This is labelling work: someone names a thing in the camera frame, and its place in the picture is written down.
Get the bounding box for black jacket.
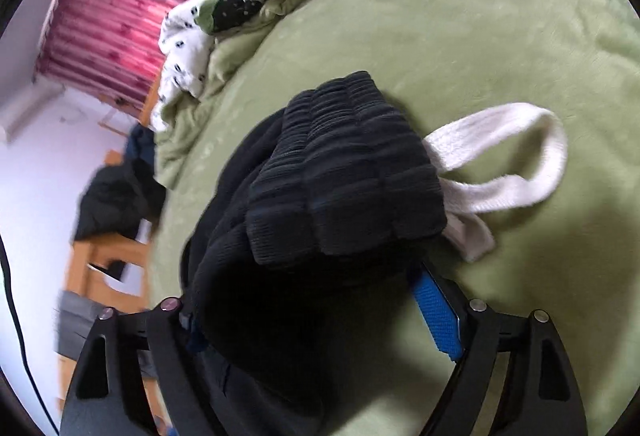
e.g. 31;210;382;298
74;161;168;242

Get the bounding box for white wall unit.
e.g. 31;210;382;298
0;83;66;144

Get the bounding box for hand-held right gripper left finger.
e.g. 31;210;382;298
60;298;221;436

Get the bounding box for green fleece bed blanket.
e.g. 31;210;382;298
147;0;640;436

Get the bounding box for navy garment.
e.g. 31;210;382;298
125;123;161;177

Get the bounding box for wooden bed frame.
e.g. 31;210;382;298
55;0;241;422

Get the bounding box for black pants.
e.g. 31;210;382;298
182;71;568;436

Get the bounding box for grey jeans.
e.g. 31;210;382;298
52;288;156;377

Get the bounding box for pink patterned curtain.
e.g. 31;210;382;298
32;0;251;109

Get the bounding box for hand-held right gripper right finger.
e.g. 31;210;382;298
409;261;588;436

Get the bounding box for black cable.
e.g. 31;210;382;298
0;231;61;436

